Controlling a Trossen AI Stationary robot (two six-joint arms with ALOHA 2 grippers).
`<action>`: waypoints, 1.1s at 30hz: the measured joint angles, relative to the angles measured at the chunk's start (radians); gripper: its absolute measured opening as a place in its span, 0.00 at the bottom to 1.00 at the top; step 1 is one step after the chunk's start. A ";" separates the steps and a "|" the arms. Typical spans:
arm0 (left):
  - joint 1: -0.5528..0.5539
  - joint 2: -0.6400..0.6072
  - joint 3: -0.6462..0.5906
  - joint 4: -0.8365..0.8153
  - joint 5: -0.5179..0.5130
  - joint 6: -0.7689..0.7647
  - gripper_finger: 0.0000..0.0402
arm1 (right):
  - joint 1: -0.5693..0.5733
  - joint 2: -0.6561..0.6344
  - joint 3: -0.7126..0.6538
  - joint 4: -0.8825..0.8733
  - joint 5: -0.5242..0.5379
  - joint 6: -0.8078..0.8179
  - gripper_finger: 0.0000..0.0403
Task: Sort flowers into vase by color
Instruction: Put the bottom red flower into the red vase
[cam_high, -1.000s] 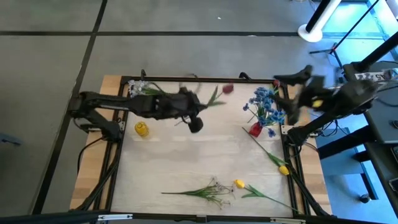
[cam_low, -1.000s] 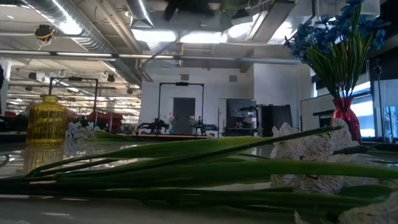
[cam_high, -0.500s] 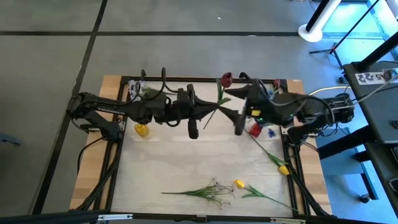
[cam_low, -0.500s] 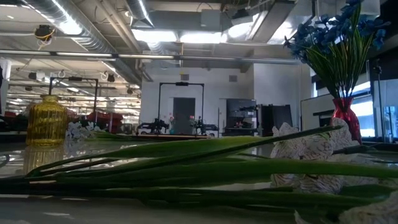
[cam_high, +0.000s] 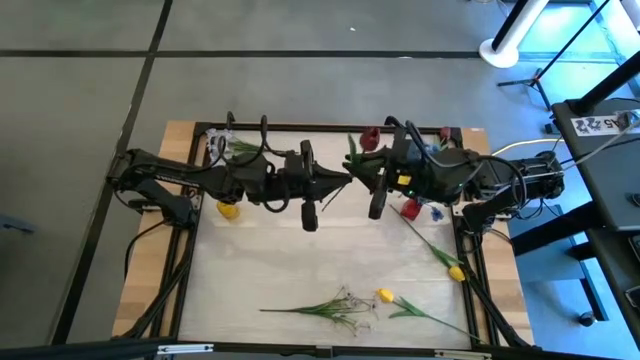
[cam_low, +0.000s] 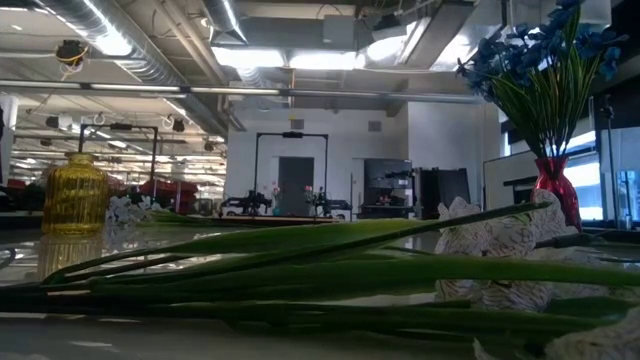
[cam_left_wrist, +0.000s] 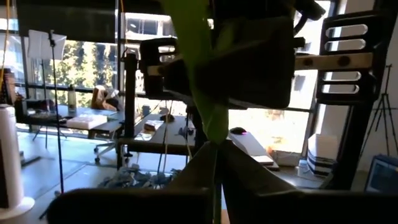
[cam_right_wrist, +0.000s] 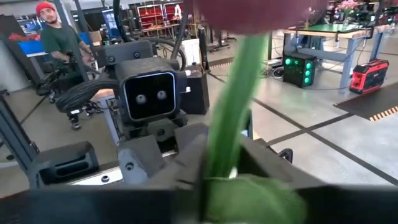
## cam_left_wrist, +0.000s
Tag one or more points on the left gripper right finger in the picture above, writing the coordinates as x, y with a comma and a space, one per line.
280, 208

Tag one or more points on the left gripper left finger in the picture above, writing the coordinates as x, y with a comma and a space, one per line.
130, 208

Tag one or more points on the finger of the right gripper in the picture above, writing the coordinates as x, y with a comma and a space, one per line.
155, 84
357, 124

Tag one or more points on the green strip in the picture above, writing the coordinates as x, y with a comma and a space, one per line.
192, 46

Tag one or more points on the white stacked boxes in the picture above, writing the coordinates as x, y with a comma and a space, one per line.
321, 155

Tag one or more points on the black desk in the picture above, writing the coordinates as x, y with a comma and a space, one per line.
155, 137

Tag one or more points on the brown bag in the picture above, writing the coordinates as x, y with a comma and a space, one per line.
102, 98

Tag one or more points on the computer monitor screen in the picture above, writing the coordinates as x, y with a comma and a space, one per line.
384, 174

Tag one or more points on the office chair base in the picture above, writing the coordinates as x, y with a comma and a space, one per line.
104, 149

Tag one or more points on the black computer mouse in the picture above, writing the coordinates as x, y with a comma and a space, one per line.
237, 130

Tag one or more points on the white flat box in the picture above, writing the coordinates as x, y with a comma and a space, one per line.
87, 121

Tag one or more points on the drinking bottle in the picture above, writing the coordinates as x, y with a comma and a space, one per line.
72, 99

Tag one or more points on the dark office desk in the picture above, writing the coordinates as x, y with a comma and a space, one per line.
56, 116

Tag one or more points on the black tripod light stand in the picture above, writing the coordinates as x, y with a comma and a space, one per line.
46, 43

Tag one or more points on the white column with round base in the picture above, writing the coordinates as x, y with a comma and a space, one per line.
11, 155

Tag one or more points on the black upright post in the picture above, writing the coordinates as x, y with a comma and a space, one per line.
130, 93

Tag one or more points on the black camera tripod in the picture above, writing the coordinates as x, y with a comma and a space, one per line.
385, 105

